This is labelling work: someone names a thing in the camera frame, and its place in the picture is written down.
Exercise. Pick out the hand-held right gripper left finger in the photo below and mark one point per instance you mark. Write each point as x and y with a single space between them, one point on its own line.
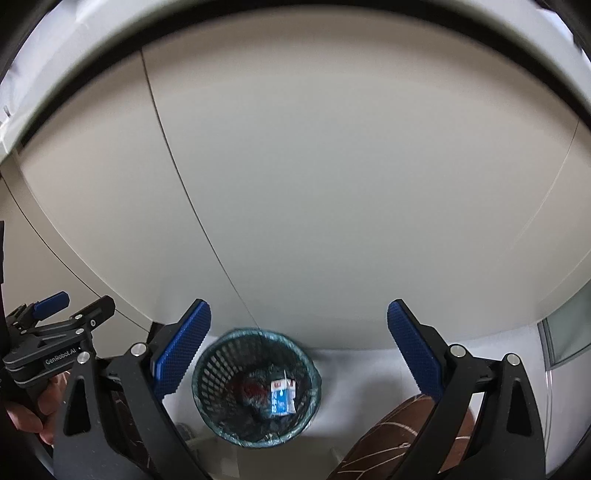
178 355

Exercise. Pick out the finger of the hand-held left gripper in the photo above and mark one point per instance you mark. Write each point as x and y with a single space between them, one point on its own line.
51 303
94 314

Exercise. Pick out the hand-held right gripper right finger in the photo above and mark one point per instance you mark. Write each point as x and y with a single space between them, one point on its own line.
415 350

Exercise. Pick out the black mesh waste bin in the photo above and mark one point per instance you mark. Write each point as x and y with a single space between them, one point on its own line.
207 369

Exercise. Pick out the person's left hand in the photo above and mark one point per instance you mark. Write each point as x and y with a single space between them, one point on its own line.
46 401

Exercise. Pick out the beige cabinet door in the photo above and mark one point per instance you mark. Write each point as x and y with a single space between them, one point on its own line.
346 184
101 184
46 258
579 230

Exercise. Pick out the person's left brown slipper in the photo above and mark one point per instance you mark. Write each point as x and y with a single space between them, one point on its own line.
122 410

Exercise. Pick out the dark crumpled bag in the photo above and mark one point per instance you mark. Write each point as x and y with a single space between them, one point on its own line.
249 397

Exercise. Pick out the blue and white carton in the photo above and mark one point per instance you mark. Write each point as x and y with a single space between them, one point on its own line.
280 397

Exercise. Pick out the glass sliding door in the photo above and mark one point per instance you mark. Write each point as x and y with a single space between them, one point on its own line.
570 332

